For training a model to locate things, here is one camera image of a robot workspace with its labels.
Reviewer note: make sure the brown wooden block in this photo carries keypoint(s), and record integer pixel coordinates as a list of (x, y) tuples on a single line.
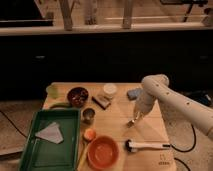
[(101, 101)]

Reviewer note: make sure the small metal cup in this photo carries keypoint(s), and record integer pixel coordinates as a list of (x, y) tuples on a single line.
[(88, 115)]

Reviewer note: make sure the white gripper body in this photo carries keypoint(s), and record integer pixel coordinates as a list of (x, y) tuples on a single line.
[(144, 103)]

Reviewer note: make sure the orange round fruit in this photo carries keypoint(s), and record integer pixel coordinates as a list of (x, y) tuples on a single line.
[(89, 134)]

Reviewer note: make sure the orange bowl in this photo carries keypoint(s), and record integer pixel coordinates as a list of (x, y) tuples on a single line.
[(103, 153)]

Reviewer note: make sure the white dish brush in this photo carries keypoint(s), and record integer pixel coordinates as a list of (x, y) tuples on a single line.
[(133, 147)]

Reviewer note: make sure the grey folded cloth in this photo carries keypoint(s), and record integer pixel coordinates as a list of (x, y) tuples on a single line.
[(51, 133)]

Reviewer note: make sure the dark bowl with food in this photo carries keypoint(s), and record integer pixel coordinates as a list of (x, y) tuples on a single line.
[(77, 96)]

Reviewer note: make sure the green plastic cup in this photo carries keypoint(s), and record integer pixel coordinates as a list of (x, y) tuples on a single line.
[(52, 91)]

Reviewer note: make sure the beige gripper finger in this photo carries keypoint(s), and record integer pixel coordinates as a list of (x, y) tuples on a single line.
[(138, 116)]

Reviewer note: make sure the metal fork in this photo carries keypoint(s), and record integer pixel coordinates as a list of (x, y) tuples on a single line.
[(131, 123)]

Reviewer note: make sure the blue sponge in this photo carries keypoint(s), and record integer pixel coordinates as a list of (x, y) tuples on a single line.
[(134, 93)]

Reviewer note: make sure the white cup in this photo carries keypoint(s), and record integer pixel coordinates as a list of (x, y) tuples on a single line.
[(110, 90)]

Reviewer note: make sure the yellow wooden spoon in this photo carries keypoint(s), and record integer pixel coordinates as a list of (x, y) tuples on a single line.
[(83, 156)]

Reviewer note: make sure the green plastic tray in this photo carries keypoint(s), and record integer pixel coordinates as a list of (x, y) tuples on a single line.
[(52, 143)]

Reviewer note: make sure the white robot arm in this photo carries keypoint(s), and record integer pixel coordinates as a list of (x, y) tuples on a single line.
[(156, 87)]

